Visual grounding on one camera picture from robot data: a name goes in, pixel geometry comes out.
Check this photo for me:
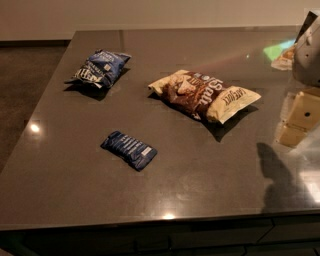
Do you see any brown and cream chip bag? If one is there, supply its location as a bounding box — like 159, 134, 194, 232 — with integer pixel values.
148, 70, 261, 124

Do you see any blue rxbar blueberry bar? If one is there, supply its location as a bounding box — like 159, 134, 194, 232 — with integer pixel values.
100, 131, 158, 171

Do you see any blue chip bag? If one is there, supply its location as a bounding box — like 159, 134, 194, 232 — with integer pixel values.
67, 49, 131, 89

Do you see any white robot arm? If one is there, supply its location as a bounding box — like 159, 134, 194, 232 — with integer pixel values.
276, 10, 320, 147

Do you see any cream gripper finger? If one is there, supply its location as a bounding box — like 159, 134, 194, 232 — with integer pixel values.
277, 87, 320, 147

